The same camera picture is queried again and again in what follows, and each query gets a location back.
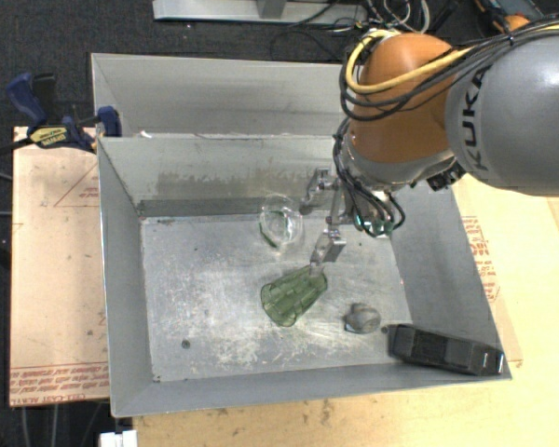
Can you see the green glass cup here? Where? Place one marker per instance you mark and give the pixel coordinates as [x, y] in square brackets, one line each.
[291, 296]

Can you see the black flat box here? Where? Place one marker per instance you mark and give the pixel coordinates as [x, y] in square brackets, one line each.
[440, 349]

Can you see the grey lumpy stone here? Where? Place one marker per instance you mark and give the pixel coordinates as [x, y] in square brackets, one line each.
[363, 318]

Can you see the grey metal bin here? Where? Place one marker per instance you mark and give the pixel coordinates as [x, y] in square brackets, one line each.
[205, 296]

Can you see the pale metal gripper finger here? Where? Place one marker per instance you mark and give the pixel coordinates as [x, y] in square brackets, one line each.
[327, 248]
[319, 180]

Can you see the clear glass bowl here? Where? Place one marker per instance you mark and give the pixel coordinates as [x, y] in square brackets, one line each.
[282, 224]

